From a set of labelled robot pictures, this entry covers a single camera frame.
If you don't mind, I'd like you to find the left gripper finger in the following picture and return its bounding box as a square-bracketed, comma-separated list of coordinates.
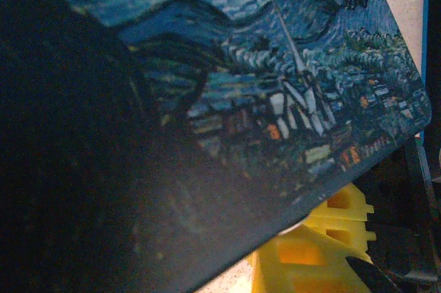
[0, 0, 152, 293]

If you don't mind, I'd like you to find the starry night print tin box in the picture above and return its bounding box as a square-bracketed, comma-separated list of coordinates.
[0, 0, 433, 293]

